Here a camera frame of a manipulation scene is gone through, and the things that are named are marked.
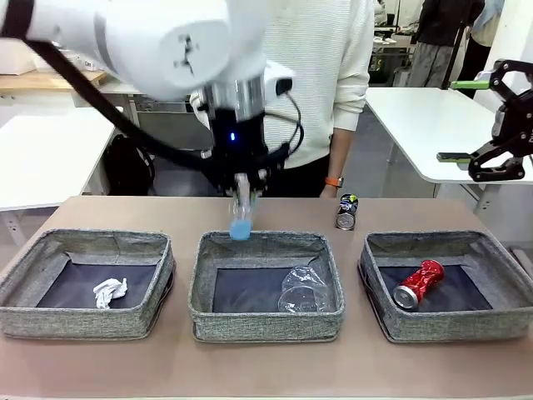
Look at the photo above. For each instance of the black backpack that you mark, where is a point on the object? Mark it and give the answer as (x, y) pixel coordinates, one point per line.
(121, 171)

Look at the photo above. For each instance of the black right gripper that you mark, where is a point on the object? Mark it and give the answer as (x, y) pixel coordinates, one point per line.
(518, 125)

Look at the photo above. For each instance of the crushed dark blue can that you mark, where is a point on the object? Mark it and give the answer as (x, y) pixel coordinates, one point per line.
(346, 214)

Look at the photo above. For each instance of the orange wrist watch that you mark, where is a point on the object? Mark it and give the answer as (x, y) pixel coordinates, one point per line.
(334, 181)

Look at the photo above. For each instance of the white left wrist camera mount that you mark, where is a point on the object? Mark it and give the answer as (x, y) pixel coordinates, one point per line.
(279, 79)

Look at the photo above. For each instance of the person in white sweater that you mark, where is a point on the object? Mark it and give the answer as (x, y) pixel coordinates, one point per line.
(325, 62)

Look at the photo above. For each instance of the clear bottle pink label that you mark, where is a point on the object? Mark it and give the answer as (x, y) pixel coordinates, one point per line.
(240, 231)

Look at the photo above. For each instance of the grey fabric basket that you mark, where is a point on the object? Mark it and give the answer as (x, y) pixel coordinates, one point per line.
(266, 325)
(449, 327)
(83, 321)

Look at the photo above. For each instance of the person's left hand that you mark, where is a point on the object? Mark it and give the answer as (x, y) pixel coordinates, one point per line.
(329, 191)

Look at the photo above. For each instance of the crushed red soda can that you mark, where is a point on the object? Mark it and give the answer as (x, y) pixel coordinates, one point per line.
(418, 283)

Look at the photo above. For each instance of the background person dark clothes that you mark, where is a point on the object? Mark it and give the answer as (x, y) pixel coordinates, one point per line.
(441, 33)

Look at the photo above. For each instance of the background person light top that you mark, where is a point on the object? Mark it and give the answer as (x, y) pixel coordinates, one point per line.
(483, 50)

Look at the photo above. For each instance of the crushed clear plastic cup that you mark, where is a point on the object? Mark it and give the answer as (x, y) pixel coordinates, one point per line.
(308, 291)

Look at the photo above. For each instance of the person's left forearm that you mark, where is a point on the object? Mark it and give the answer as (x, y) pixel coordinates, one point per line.
(341, 150)

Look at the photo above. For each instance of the white storage box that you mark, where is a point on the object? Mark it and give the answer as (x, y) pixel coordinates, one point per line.
(16, 58)

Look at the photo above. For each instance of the white table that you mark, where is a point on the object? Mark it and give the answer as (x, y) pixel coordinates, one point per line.
(408, 121)
(50, 158)

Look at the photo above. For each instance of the white paper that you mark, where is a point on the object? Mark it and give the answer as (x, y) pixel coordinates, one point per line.
(109, 293)

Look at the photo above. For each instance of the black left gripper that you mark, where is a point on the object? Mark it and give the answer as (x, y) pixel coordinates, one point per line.
(237, 141)

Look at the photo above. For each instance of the background workbench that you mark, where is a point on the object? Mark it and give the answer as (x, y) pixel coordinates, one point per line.
(387, 43)

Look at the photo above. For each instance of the wooden top table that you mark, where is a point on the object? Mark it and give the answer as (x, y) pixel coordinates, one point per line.
(25, 81)

